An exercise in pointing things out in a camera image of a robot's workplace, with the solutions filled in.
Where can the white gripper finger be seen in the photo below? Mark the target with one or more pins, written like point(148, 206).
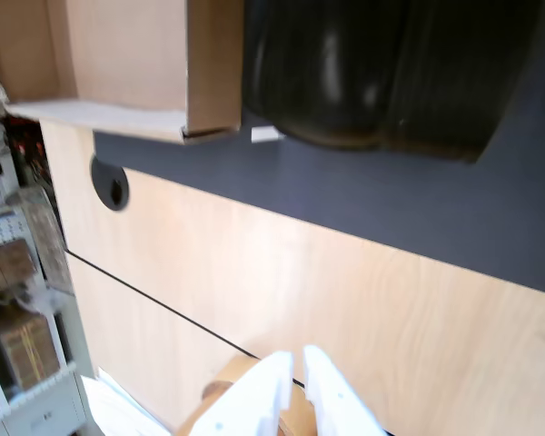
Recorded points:
point(336, 399)
point(250, 399)

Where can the black leather dress shoe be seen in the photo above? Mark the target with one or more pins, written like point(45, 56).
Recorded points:
point(368, 68)

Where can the brown cardboard carton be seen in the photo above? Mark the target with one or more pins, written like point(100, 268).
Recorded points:
point(45, 236)
point(25, 349)

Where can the open cardboard box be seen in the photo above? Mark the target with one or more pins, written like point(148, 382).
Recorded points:
point(131, 54)

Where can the brown packing tape roll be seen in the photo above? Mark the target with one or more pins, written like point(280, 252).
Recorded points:
point(227, 377)

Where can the white paper stack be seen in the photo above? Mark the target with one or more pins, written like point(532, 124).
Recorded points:
point(118, 409)

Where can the grey metal shelf rack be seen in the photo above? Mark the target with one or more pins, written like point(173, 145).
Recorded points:
point(68, 399)

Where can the dark grey WOWROBO mat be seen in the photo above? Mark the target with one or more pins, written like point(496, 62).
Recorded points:
point(345, 204)

